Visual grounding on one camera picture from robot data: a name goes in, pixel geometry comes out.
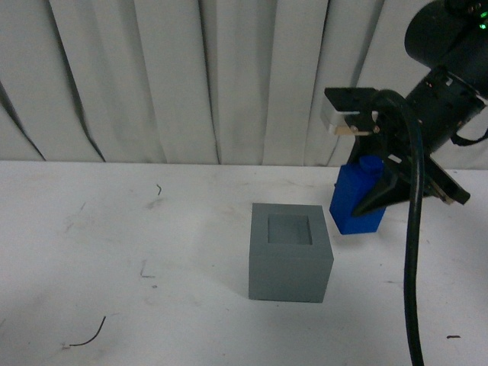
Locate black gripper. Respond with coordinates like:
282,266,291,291
348,117,470,217

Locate blue block part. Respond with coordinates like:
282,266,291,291
329,156,385,235

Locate gray cube base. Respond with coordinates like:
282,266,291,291
249,203,334,303

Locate white curtain backdrop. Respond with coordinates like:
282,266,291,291
0,0,488,173

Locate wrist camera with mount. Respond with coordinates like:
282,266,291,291
320,88,380,136

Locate thick black cable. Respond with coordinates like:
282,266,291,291
368,89,425,366

